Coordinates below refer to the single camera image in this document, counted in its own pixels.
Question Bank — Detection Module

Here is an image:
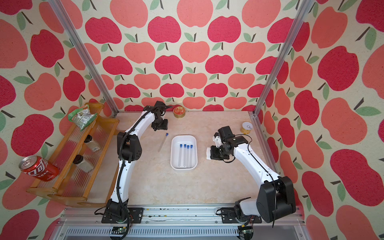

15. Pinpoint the white wipe cloth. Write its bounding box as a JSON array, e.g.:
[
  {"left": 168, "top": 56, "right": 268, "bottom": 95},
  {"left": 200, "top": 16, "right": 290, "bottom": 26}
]
[{"left": 206, "top": 148, "right": 212, "bottom": 160}]

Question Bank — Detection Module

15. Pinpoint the test tube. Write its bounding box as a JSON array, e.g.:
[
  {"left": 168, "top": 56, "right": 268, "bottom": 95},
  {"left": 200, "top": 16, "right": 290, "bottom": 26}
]
[
  {"left": 182, "top": 144, "right": 187, "bottom": 168},
  {"left": 189, "top": 145, "right": 194, "bottom": 168},
  {"left": 178, "top": 144, "right": 183, "bottom": 167},
  {"left": 158, "top": 133, "right": 169, "bottom": 153},
  {"left": 186, "top": 145, "right": 191, "bottom": 168}
]

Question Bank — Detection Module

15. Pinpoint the white rectangular tray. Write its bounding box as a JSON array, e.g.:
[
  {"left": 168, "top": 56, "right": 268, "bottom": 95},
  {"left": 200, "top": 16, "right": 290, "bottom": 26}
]
[{"left": 170, "top": 135, "right": 198, "bottom": 172}]

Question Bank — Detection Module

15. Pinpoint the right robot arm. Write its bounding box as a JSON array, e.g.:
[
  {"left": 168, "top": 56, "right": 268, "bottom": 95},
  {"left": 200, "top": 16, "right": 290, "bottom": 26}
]
[{"left": 208, "top": 133, "right": 297, "bottom": 223}]

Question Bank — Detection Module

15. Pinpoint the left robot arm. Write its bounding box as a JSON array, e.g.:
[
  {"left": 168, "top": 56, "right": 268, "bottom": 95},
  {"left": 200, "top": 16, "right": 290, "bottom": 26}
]
[{"left": 102, "top": 101, "right": 171, "bottom": 224}]

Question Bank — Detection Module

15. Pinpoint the red gold round tin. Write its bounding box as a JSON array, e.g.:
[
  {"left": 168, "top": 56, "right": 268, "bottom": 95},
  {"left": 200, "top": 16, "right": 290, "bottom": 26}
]
[{"left": 173, "top": 106, "right": 186, "bottom": 119}]

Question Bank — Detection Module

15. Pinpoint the yellow white can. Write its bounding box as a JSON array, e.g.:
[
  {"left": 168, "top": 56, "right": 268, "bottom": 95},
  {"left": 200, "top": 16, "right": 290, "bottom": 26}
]
[{"left": 241, "top": 122, "right": 253, "bottom": 135}]

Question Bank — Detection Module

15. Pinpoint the glass spice jar upper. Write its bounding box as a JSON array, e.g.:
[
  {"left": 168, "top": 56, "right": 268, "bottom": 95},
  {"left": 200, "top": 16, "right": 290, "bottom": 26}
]
[{"left": 84, "top": 135, "right": 101, "bottom": 152}]

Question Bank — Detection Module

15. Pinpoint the glass spice jar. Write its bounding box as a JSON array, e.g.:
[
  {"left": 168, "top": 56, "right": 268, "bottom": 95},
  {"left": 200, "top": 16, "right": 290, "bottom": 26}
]
[
  {"left": 84, "top": 135, "right": 101, "bottom": 152},
  {"left": 73, "top": 155, "right": 94, "bottom": 173}
]

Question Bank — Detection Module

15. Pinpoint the green snack bag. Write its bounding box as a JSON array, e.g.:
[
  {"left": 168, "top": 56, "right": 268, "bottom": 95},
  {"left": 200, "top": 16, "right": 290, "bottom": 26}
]
[{"left": 68, "top": 104, "right": 98, "bottom": 131}]

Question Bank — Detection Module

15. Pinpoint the wooden shelf rack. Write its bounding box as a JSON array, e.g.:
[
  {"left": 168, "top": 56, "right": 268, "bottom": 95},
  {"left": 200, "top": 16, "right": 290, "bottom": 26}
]
[{"left": 27, "top": 116, "right": 119, "bottom": 208}]

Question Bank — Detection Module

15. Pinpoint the glass spice jar lower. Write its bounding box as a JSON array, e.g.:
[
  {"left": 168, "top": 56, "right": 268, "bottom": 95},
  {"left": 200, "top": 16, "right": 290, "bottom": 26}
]
[{"left": 73, "top": 155, "right": 94, "bottom": 173}]

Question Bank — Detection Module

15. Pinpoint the red cola can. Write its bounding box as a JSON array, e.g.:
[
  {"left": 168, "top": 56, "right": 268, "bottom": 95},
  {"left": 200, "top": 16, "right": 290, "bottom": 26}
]
[{"left": 19, "top": 156, "right": 60, "bottom": 182}]

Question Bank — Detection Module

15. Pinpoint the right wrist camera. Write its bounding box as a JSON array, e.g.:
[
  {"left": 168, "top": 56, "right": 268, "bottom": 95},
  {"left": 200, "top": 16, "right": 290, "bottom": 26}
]
[{"left": 213, "top": 126, "right": 236, "bottom": 147}]

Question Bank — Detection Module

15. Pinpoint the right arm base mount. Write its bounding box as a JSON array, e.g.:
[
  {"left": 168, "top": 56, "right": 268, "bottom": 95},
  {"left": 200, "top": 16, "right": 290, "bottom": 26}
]
[{"left": 216, "top": 206, "right": 263, "bottom": 226}]

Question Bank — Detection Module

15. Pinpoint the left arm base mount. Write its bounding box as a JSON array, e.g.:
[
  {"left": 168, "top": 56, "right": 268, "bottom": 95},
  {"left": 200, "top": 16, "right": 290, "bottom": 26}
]
[{"left": 101, "top": 207, "right": 144, "bottom": 224}]

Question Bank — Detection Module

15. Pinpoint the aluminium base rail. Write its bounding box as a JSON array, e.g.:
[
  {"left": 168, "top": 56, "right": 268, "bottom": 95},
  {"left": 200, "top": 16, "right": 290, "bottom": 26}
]
[{"left": 48, "top": 204, "right": 311, "bottom": 240}]

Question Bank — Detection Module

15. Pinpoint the left aluminium frame post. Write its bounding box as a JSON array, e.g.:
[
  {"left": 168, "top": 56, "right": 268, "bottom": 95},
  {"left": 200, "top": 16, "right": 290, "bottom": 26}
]
[{"left": 48, "top": 0, "right": 119, "bottom": 118}]

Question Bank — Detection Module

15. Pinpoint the aluminium frame post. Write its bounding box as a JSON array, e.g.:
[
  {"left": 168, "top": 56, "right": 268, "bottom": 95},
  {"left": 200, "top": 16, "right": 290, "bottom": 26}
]
[
  {"left": 48, "top": 0, "right": 119, "bottom": 118},
  {"left": 252, "top": 0, "right": 315, "bottom": 117}
]

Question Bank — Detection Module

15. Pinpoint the right aluminium frame post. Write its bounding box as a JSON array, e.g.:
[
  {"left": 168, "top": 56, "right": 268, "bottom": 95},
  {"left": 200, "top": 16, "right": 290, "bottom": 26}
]
[{"left": 252, "top": 0, "right": 315, "bottom": 117}]

